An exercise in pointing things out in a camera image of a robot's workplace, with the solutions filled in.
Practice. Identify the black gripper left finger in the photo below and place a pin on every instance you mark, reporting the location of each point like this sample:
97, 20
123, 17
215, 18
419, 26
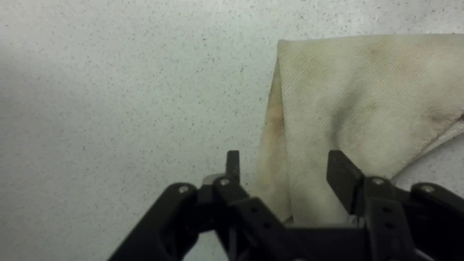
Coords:
226, 208

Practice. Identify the stained white cloth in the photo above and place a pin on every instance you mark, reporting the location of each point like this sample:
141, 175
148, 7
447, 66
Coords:
367, 107

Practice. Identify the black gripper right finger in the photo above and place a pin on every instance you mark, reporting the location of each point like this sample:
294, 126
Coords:
381, 204

